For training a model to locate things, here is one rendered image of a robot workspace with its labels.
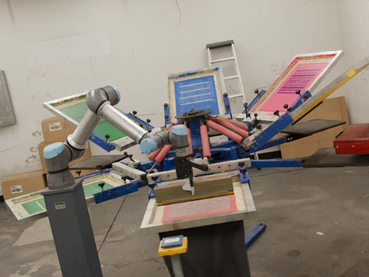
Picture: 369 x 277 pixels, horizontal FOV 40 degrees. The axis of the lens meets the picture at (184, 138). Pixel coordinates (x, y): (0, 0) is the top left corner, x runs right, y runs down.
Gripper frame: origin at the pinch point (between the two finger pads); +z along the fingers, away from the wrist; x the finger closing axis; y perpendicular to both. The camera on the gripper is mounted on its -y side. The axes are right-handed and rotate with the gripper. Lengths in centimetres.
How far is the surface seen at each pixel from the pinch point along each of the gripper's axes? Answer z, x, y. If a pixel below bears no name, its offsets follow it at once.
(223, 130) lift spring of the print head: -9, -110, -20
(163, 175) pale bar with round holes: 7, -68, 23
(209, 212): 13.8, -3.6, -5.8
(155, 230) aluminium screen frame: 12.8, 13.8, 21.7
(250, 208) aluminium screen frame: 10.2, 9.1, -27.2
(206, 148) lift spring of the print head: -1, -95, -7
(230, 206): 13.7, -8.0, -17.2
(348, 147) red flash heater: 3, -51, -93
